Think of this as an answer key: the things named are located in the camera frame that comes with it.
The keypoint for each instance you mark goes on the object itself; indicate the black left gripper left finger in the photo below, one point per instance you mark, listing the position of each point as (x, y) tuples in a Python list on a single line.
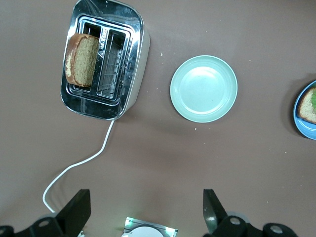
[(71, 217)]

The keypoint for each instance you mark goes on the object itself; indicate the beige chrome toaster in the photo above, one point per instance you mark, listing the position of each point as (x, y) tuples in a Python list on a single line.
[(138, 61)]

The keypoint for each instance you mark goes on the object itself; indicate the green lettuce leaf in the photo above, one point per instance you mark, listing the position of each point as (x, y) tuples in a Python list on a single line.
[(313, 98)]

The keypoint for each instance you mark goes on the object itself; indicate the blue round plate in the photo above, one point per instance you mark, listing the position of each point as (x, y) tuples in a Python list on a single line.
[(304, 128)]

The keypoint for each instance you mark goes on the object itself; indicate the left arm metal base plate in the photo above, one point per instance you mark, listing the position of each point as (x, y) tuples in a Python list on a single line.
[(170, 229)]

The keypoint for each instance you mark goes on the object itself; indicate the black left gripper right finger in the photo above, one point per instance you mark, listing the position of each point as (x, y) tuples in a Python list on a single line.
[(219, 225)]

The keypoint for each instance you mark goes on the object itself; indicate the light green round plate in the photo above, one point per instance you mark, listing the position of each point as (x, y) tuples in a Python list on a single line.
[(203, 89)]

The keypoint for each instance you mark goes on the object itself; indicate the brown bread slice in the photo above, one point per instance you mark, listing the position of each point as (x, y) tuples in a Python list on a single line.
[(82, 61), (306, 108)]

